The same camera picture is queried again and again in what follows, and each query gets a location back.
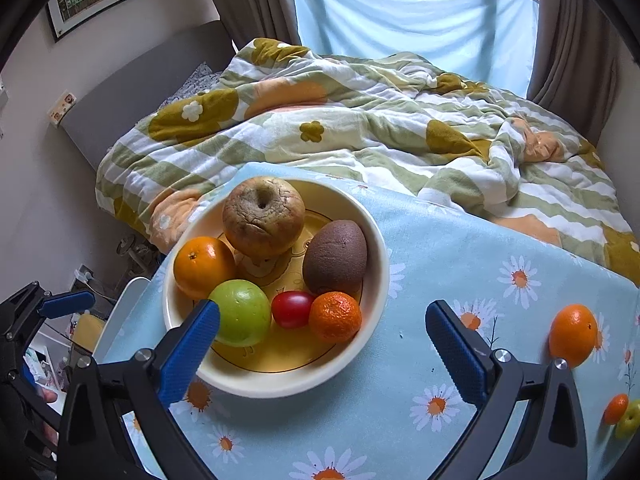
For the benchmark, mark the brown kiwi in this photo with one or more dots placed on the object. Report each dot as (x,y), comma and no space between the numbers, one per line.
(335,257)

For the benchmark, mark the smooth orange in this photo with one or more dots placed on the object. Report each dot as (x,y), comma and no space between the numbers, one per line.
(573,335)
(202,267)

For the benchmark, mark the wall socket with sticker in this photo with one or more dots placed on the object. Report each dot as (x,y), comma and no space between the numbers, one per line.
(62,106)

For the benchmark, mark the large green apple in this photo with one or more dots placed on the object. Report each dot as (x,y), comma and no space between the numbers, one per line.
(242,310)

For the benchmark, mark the cream bowl with yellow inside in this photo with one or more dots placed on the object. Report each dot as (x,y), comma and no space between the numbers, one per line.
(280,355)

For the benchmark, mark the red cherry tomato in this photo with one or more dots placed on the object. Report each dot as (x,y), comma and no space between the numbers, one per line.
(292,310)

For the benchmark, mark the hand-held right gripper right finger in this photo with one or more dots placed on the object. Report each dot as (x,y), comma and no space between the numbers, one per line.
(457,355)

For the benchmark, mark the small tangerine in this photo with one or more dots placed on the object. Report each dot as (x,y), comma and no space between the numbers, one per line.
(615,408)

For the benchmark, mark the yellow object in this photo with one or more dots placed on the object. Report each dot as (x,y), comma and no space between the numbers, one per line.
(87,330)

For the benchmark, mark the blue daisy tablecloth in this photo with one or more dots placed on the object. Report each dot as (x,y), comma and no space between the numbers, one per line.
(400,260)

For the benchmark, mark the small green apple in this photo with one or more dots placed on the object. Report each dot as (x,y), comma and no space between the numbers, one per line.
(631,422)

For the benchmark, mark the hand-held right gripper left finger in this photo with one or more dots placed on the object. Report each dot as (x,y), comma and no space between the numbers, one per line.
(187,355)

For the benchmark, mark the grey patterned bed sheet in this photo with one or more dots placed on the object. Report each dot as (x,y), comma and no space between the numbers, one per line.
(197,80)

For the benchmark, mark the green striped flower blanket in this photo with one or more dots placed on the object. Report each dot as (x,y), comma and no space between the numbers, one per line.
(350,125)

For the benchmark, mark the brown curtain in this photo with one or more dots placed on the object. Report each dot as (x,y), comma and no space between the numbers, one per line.
(250,0)
(570,35)

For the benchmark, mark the grey bed headboard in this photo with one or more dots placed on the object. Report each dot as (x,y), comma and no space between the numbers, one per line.
(135,85)

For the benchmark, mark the person's left hand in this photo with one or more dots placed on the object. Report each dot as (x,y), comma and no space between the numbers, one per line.
(49,396)

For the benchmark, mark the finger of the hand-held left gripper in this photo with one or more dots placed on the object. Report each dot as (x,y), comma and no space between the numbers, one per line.
(67,305)

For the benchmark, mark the bumpy mandarin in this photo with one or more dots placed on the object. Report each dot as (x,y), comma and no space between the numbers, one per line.
(335,317)

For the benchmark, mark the light blue window cloth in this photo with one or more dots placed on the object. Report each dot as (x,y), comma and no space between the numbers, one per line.
(400,15)

